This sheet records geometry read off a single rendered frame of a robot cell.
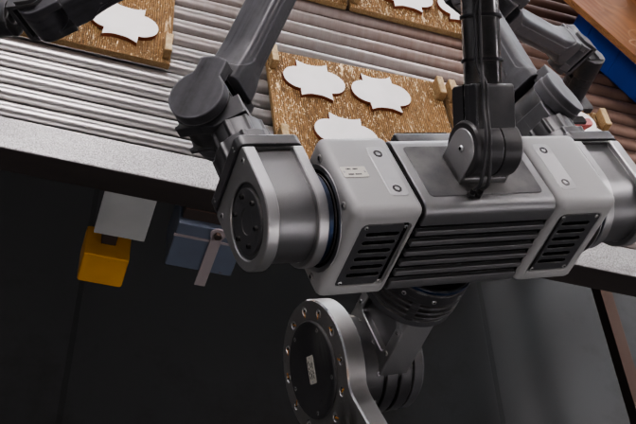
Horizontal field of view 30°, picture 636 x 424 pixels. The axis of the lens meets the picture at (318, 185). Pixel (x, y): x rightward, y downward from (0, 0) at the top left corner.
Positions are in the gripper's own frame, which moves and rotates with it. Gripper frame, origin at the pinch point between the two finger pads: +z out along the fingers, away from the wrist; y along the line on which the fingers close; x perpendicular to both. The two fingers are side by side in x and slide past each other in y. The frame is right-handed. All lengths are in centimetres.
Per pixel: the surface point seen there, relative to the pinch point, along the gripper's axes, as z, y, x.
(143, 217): 18, -5, 91
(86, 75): 7, 23, 98
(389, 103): 5.3, 13.3, 33.5
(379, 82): 5.3, 20.2, 33.1
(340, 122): 5.0, 7.0, 48.0
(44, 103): 7, 15, 108
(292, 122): 6, 8, 58
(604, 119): 5.0, 7.0, -21.2
